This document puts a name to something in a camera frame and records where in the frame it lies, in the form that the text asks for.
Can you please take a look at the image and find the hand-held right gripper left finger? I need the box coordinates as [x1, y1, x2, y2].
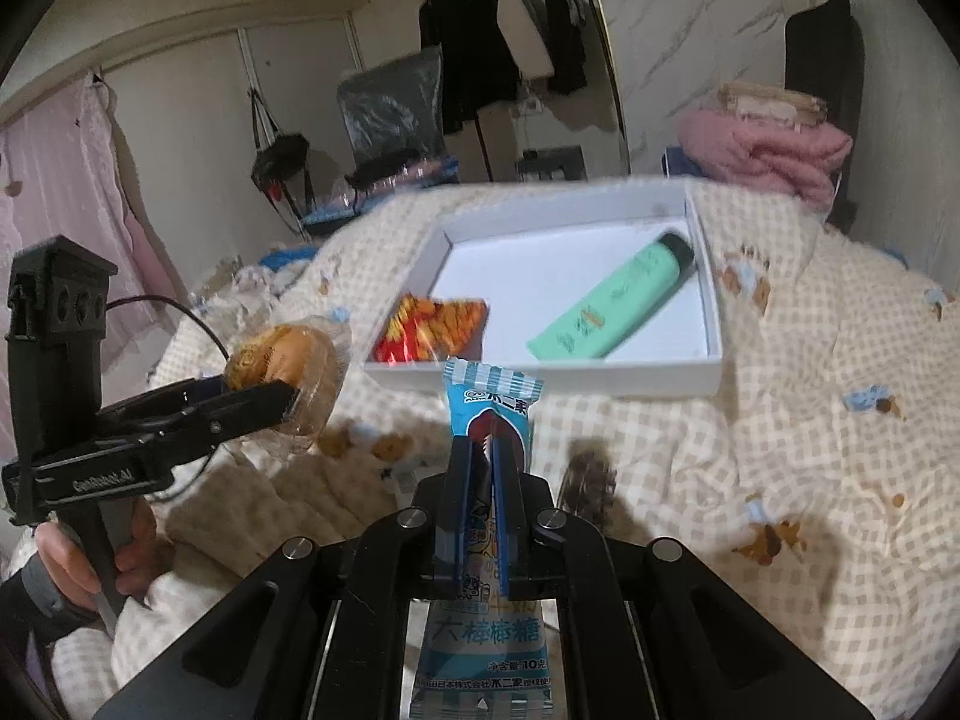
[94, 439, 492, 720]

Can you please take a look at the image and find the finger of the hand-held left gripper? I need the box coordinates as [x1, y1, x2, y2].
[97, 379, 230, 434]
[161, 381, 295, 466]

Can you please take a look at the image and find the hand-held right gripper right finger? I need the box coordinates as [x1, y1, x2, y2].
[487, 431, 875, 720]

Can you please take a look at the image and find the bun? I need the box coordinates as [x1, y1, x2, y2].
[225, 321, 353, 458]

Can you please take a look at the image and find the dark hair claw clip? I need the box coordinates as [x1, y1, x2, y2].
[559, 450, 620, 530]

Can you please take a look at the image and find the blue striped lollipop packet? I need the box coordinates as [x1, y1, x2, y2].
[401, 358, 556, 720]

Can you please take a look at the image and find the red yellow snack packet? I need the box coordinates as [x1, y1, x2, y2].
[373, 295, 490, 365]

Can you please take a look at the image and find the green cream tube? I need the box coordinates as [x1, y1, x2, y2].
[525, 232, 697, 362]

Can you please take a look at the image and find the white shallow cardboard box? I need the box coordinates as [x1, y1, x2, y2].
[364, 184, 725, 398]

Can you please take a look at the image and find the person's left forearm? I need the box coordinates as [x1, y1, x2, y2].
[0, 551, 98, 698]

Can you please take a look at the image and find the person's left hand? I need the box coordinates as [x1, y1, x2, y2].
[34, 499, 158, 612]

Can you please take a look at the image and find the blue plastic bag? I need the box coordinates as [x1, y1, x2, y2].
[259, 247, 320, 271]

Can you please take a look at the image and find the blue plastic package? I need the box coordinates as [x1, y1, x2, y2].
[300, 206, 361, 233]

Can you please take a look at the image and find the black hanging bag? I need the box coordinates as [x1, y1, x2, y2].
[251, 90, 312, 200]

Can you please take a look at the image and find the white closet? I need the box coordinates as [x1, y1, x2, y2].
[101, 11, 361, 256]

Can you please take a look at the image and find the chair under plastic cover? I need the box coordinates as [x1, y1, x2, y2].
[336, 45, 460, 196]

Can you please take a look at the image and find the black storage crate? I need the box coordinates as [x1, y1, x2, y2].
[517, 146, 586, 181]

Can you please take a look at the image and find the black hanging coat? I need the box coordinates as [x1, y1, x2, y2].
[418, 0, 522, 137]

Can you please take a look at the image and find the pink folded blanket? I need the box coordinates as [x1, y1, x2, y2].
[679, 109, 856, 215]

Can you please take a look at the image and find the white hanging garment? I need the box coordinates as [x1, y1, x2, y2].
[496, 0, 552, 72]

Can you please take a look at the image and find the black hanging dress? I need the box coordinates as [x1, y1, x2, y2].
[541, 0, 590, 97]

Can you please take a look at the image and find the beige striped folded cloth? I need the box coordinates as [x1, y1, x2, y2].
[716, 81, 826, 128]

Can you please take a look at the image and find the marble pattern partition panel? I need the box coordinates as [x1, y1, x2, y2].
[585, 0, 807, 177]

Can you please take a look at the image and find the black chair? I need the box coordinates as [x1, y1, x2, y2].
[784, 0, 867, 233]

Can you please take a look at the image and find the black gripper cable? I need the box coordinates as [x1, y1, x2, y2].
[105, 297, 233, 503]

